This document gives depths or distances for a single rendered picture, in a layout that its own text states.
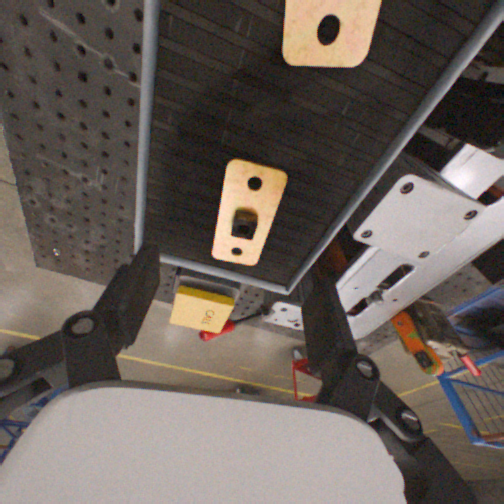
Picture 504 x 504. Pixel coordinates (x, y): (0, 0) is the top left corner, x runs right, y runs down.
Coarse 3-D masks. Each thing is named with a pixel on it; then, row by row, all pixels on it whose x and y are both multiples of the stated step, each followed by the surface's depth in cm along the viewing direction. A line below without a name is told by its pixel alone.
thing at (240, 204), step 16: (240, 160) 14; (240, 176) 14; (272, 176) 14; (224, 192) 15; (240, 192) 15; (256, 192) 15; (272, 192) 15; (224, 208) 16; (240, 208) 16; (256, 208) 16; (272, 208) 16; (224, 224) 17; (240, 224) 16; (256, 224) 16; (224, 240) 18; (240, 240) 18; (256, 240) 18; (224, 256) 19; (240, 256) 19; (256, 256) 19
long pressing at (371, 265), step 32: (448, 160) 29; (480, 160) 29; (480, 192) 32; (480, 224) 35; (384, 256) 40; (448, 256) 39; (352, 288) 46; (416, 288) 45; (352, 320) 53; (384, 320) 53
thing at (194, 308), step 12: (180, 288) 24; (192, 288) 24; (180, 300) 24; (192, 300) 24; (204, 300) 24; (216, 300) 24; (228, 300) 25; (180, 312) 25; (192, 312) 25; (204, 312) 25; (216, 312) 25; (228, 312) 25; (180, 324) 27; (192, 324) 27; (204, 324) 27; (216, 324) 27
